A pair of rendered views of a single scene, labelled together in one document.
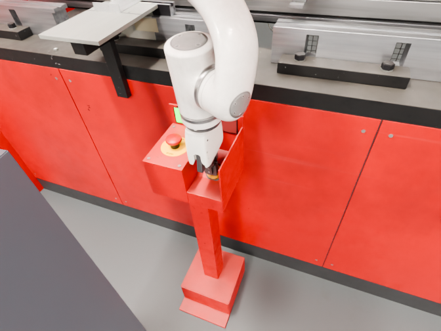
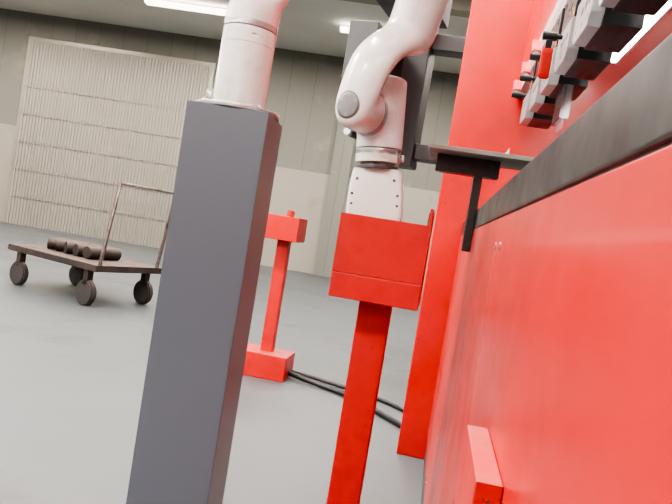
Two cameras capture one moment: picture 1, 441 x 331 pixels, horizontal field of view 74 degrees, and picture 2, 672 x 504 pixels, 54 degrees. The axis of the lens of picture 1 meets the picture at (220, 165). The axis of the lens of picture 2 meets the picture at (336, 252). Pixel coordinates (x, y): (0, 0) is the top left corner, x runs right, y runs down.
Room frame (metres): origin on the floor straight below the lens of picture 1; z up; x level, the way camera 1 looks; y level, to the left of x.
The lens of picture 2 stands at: (0.10, -1.13, 0.78)
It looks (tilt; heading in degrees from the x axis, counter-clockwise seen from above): 2 degrees down; 74
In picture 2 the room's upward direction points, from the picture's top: 9 degrees clockwise
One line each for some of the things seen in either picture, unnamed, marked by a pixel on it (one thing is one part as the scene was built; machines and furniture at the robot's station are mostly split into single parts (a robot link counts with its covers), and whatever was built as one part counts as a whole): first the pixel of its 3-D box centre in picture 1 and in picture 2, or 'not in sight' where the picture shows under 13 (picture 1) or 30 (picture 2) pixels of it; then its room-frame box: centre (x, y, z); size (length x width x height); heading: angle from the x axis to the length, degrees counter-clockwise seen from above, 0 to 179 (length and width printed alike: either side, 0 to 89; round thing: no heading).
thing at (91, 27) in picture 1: (102, 20); (486, 158); (0.83, 0.28, 1.00); 0.26 x 0.18 x 0.01; 155
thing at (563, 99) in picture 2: not in sight; (561, 110); (0.96, 0.21, 1.13); 0.10 x 0.02 x 0.10; 65
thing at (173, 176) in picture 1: (195, 156); (384, 252); (0.54, 0.06, 0.75); 0.20 x 0.16 x 0.18; 65
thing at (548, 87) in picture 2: not in sight; (568, 56); (0.97, 0.24, 1.26); 0.15 x 0.09 x 0.17; 65
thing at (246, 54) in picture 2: not in sight; (243, 73); (0.26, 0.40, 1.09); 0.19 x 0.19 x 0.18
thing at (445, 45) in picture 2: not in sight; (461, 37); (1.25, 1.51, 1.66); 0.40 x 0.24 x 0.07; 65
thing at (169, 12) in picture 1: (142, 6); not in sight; (0.95, 0.19, 0.98); 0.20 x 0.03 x 0.03; 65
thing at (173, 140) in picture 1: (174, 142); not in sight; (0.55, 0.11, 0.79); 0.04 x 0.04 x 0.04
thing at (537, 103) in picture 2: not in sight; (553, 78); (1.05, 0.42, 1.26); 0.15 x 0.09 x 0.17; 65
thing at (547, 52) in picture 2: not in sight; (549, 55); (0.84, 0.10, 1.20); 0.04 x 0.02 x 0.10; 155
